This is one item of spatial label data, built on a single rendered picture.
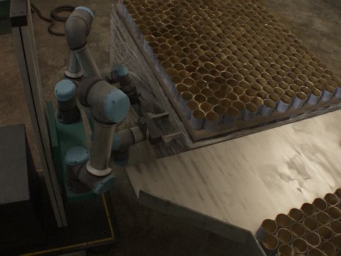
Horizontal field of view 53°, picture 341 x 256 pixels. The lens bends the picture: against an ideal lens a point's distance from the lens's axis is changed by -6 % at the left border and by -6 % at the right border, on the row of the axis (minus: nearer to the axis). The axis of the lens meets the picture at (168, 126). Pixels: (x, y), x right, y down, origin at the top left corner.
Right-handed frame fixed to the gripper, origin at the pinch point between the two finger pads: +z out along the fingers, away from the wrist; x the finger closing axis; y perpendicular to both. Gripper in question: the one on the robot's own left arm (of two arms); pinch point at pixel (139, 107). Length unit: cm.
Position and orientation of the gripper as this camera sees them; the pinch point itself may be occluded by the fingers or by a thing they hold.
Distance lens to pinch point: 222.0
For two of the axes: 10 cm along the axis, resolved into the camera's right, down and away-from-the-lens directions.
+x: -1.9, -6.1, 7.7
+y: 9.3, -3.7, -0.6
